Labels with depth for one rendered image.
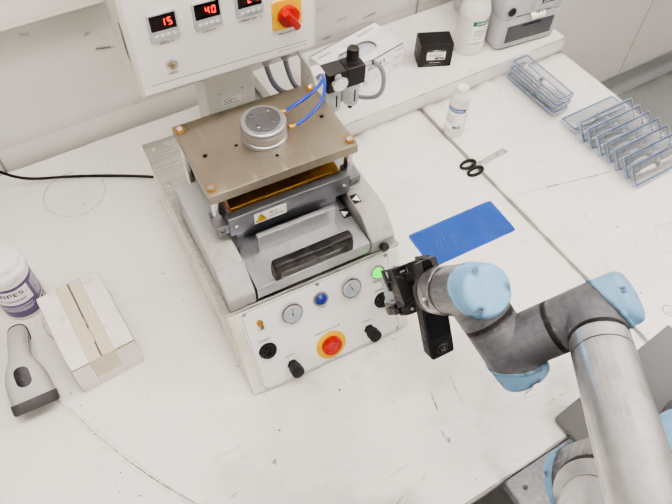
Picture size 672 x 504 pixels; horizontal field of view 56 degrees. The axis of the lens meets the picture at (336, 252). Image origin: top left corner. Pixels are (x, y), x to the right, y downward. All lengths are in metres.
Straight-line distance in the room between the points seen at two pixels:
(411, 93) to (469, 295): 0.94
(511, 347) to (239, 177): 0.50
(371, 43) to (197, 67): 0.70
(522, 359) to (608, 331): 0.13
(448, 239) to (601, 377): 0.73
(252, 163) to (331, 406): 0.47
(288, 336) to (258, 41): 0.52
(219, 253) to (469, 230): 0.62
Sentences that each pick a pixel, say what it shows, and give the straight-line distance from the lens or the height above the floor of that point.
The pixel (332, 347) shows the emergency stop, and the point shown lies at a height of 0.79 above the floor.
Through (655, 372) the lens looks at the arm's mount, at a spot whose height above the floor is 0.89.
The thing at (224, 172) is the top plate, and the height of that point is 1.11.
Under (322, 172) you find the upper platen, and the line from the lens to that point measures 1.12.
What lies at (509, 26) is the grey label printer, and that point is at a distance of 1.85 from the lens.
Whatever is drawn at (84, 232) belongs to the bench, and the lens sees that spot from 1.52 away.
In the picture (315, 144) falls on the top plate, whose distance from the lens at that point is 1.10.
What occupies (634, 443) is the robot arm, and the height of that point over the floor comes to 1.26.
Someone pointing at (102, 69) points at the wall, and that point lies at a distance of 1.62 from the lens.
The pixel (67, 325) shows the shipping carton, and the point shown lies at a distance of 1.28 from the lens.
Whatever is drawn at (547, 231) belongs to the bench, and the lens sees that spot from 1.52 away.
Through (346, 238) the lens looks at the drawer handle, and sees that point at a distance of 1.09.
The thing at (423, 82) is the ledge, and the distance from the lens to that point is 1.74.
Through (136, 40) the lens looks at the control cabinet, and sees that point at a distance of 1.09.
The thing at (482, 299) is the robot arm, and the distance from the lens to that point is 0.85.
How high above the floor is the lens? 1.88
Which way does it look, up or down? 54 degrees down
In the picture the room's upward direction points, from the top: 2 degrees clockwise
